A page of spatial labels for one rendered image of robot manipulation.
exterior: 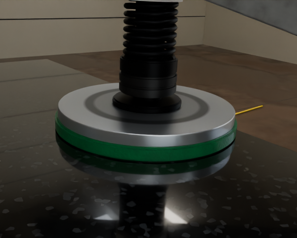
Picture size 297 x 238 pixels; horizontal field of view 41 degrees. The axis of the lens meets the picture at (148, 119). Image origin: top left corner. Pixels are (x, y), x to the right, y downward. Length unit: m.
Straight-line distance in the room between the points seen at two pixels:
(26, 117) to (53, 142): 0.09
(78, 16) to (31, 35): 0.73
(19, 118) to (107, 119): 0.14
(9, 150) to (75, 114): 0.08
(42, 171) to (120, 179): 0.07
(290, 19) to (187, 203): 0.17
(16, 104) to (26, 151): 0.17
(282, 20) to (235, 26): 6.41
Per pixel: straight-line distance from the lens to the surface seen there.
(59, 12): 5.70
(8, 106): 0.57
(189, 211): 0.31
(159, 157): 0.39
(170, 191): 0.34
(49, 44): 5.69
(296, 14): 0.36
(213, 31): 7.11
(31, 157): 0.40
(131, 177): 0.36
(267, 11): 0.36
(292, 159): 0.43
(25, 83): 0.68
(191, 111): 0.46
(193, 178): 0.36
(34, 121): 0.50
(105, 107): 0.46
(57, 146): 0.42
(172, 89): 0.46
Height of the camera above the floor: 1.01
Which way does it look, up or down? 19 degrees down
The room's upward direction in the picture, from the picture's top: 3 degrees clockwise
